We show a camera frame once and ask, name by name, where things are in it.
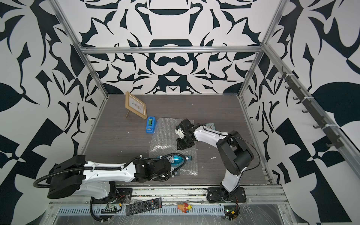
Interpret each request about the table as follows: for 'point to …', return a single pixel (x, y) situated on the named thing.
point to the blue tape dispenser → (151, 124)
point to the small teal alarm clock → (211, 126)
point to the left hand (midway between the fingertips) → (165, 163)
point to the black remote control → (142, 206)
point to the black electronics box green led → (231, 212)
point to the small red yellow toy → (184, 207)
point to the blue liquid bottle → (177, 161)
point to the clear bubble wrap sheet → (163, 142)
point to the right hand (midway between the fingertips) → (178, 145)
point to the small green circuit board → (110, 209)
